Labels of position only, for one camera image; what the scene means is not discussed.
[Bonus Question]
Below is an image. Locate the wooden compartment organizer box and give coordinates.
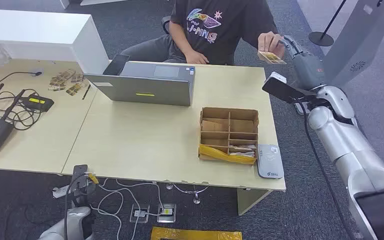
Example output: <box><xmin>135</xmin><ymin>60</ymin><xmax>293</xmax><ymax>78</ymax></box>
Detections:
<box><xmin>197</xmin><ymin>106</ymin><xmax>260</xmax><ymax>166</ymax></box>

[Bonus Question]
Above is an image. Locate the white power strip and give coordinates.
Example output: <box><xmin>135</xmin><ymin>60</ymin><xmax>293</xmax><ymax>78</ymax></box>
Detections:
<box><xmin>52</xmin><ymin>184</ymin><xmax>72</xmax><ymax>200</ymax></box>

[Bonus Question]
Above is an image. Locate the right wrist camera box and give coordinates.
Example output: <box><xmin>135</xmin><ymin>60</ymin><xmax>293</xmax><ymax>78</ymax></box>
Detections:
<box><xmin>262</xmin><ymin>72</ymin><xmax>317</xmax><ymax>104</ymax></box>

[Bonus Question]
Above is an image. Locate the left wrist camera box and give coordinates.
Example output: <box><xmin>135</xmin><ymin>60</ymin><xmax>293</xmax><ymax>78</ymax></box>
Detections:
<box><xmin>71</xmin><ymin>164</ymin><xmax>90</xmax><ymax>200</ymax></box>

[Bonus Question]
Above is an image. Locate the black pen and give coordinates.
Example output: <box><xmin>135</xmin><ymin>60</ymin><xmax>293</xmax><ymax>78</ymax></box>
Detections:
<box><xmin>81</xmin><ymin>84</ymin><xmax>92</xmax><ymax>101</ymax></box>

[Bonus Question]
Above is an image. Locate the smartphone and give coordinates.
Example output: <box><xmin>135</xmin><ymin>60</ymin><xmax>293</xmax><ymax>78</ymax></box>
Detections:
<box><xmin>102</xmin><ymin>53</ymin><xmax>131</xmax><ymax>76</ymax></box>

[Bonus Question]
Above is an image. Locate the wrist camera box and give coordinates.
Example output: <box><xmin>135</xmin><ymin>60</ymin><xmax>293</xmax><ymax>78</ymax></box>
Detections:
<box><xmin>262</xmin><ymin>72</ymin><xmax>317</xmax><ymax>104</ymax></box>
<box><xmin>71</xmin><ymin>164</ymin><xmax>90</xmax><ymax>200</ymax></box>

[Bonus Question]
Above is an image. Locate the white floor cable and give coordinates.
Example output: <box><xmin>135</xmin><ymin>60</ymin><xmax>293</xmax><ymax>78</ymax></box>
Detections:
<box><xmin>114</xmin><ymin>179</ymin><xmax>166</xmax><ymax>213</ymax></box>
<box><xmin>94</xmin><ymin>178</ymin><xmax>143</xmax><ymax>240</ymax></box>

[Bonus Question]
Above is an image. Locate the yellow floor tape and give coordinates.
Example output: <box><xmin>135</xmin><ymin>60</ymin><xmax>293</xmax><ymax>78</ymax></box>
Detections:
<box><xmin>150</xmin><ymin>226</ymin><xmax>243</xmax><ymax>240</ymax></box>

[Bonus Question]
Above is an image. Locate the black office chair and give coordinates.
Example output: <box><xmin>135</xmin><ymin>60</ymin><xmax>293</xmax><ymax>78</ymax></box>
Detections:
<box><xmin>161</xmin><ymin>15</ymin><xmax>173</xmax><ymax>35</ymax></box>

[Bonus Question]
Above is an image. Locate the person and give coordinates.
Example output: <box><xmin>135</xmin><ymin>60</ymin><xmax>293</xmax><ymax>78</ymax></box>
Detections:
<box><xmin>119</xmin><ymin>0</ymin><xmax>287</xmax><ymax>66</ymax></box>

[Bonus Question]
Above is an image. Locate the grey kiosk stand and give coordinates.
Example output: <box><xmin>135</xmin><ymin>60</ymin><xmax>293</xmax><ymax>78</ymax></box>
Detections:
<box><xmin>322</xmin><ymin>0</ymin><xmax>384</xmax><ymax>88</ymax></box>

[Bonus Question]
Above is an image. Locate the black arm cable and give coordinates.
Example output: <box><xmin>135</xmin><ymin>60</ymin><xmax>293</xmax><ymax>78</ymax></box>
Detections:
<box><xmin>64</xmin><ymin>173</ymin><xmax>90</xmax><ymax>240</ymax></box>
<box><xmin>296</xmin><ymin>99</ymin><xmax>357</xmax><ymax>240</ymax></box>

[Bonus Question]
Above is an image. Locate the black stanchion post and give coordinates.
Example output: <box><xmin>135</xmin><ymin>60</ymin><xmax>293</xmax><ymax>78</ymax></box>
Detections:
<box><xmin>308</xmin><ymin>0</ymin><xmax>348</xmax><ymax>47</ymax></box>

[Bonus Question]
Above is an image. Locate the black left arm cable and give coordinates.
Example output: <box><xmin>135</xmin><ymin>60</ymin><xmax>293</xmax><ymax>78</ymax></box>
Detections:
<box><xmin>64</xmin><ymin>173</ymin><xmax>90</xmax><ymax>240</ymax></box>

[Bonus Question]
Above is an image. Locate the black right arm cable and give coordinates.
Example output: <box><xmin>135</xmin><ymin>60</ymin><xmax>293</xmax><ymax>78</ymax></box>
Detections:
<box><xmin>296</xmin><ymin>99</ymin><xmax>357</xmax><ymax>240</ymax></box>

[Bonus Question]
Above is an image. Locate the gooseneck microphone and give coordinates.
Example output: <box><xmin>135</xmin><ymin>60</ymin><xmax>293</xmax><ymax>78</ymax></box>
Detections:
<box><xmin>0</xmin><ymin>68</ymin><xmax>44</xmax><ymax>88</ymax></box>

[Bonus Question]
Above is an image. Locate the grey laptop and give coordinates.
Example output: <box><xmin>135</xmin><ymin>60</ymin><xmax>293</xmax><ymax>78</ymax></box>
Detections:
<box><xmin>83</xmin><ymin>61</ymin><xmax>196</xmax><ymax>108</ymax></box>

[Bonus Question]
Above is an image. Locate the beige desk leg panel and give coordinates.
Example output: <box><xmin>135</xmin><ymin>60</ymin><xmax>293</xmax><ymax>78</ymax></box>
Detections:
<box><xmin>237</xmin><ymin>188</ymin><xmax>274</xmax><ymax>216</ymax></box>

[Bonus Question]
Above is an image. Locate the black adapter with yellow label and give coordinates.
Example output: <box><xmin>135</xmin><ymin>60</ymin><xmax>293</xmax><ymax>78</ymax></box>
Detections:
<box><xmin>23</xmin><ymin>93</ymin><xmax>55</xmax><ymax>113</ymax></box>

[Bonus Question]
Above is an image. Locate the black cable tangle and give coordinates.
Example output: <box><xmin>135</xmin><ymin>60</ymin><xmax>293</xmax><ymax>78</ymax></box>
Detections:
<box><xmin>0</xmin><ymin>88</ymin><xmax>44</xmax><ymax>131</ymax></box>

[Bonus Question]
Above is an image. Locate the person's right hand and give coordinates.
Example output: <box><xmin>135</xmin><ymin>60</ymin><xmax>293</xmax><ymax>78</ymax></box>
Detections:
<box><xmin>185</xmin><ymin>50</ymin><xmax>210</xmax><ymax>65</ymax></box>

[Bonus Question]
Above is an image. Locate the white card reader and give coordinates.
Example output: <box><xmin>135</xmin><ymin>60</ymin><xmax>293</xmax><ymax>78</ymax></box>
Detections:
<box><xmin>256</xmin><ymin>144</ymin><xmax>285</xmax><ymax>180</ymax></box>

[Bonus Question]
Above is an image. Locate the white crumpled paper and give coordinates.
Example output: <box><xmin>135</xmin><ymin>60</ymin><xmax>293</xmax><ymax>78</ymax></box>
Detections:
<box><xmin>228</xmin><ymin>144</ymin><xmax>257</xmax><ymax>158</ymax></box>

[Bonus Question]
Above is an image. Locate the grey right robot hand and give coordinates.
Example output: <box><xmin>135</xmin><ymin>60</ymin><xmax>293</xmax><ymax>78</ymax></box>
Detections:
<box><xmin>279</xmin><ymin>34</ymin><xmax>326</xmax><ymax>90</ymax></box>

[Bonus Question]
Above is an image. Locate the white desk shelf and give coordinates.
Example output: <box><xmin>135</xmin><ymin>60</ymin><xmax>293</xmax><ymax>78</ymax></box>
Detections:
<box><xmin>0</xmin><ymin>8</ymin><xmax>110</xmax><ymax>74</ymax></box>

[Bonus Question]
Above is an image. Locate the floor socket with yellow label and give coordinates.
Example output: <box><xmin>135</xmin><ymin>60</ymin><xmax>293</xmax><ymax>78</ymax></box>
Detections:
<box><xmin>156</xmin><ymin>202</ymin><xmax>177</xmax><ymax>223</ymax></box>

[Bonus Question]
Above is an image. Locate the person's left hand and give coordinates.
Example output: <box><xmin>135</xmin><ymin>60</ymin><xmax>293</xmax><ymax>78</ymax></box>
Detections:
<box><xmin>257</xmin><ymin>31</ymin><xmax>286</xmax><ymax>61</ymax></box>

